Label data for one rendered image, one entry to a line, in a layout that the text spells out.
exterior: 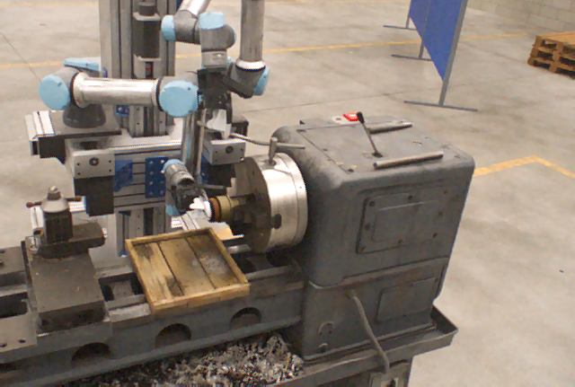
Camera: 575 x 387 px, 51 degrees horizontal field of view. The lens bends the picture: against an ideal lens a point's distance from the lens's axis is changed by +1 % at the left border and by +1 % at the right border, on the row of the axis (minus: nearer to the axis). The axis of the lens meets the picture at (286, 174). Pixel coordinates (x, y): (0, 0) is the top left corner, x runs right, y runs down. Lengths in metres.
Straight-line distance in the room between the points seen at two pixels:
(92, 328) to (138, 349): 0.24
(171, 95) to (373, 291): 0.95
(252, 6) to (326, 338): 1.19
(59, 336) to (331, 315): 0.88
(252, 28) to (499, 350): 2.07
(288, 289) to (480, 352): 1.55
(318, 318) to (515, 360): 1.50
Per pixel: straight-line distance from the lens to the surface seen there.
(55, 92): 2.08
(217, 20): 1.74
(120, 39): 2.38
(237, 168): 1.91
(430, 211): 2.06
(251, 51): 2.24
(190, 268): 1.94
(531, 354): 3.41
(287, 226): 1.82
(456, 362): 3.18
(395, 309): 2.24
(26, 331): 1.74
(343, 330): 2.16
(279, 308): 2.01
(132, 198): 2.40
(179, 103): 1.90
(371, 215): 1.91
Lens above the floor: 2.02
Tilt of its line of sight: 26 degrees down
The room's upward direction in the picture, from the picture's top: 7 degrees clockwise
